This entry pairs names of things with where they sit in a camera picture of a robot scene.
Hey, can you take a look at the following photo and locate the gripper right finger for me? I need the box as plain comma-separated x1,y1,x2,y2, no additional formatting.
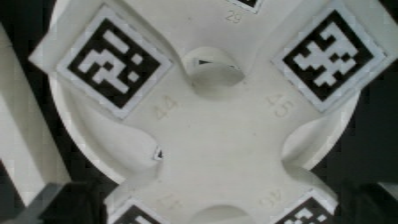
332,181,398,224

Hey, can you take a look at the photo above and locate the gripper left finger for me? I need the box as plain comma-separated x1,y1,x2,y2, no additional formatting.
10,182,108,224

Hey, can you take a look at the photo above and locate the white cross table base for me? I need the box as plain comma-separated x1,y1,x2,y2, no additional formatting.
30,0,398,224

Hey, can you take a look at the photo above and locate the white round table top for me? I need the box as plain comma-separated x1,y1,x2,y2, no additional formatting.
51,0,355,185

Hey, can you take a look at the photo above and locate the white round table leg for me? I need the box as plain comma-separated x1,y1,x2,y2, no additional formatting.
182,46,245,88

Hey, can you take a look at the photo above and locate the white front fence bar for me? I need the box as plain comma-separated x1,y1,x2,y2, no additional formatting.
0,24,71,205

